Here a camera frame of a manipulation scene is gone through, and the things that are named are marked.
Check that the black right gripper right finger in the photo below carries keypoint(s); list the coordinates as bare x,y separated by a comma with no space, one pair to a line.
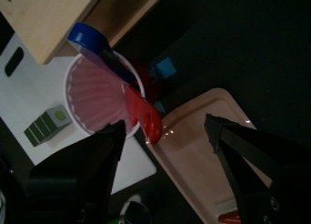
259,160

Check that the red plastic cup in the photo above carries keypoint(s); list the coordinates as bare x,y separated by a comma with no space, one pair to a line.
96,97

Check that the beige plastic tray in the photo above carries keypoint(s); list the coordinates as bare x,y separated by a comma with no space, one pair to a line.
193,160

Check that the black and white object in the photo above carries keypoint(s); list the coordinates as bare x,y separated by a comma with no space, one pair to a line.
134,209

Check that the blue tape piece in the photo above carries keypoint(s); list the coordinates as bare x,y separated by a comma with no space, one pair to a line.
158,107
165,68

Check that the wooden knife block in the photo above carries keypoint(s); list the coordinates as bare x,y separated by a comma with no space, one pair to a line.
44,18

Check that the red and white toy item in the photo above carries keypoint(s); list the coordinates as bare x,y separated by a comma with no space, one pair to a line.
228,214

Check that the green and white toy block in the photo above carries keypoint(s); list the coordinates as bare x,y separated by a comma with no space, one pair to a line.
40,130

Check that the white plastic cutting board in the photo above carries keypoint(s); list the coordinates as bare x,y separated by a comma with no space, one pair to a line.
24,91

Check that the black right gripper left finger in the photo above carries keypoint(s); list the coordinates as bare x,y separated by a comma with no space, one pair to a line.
76,179

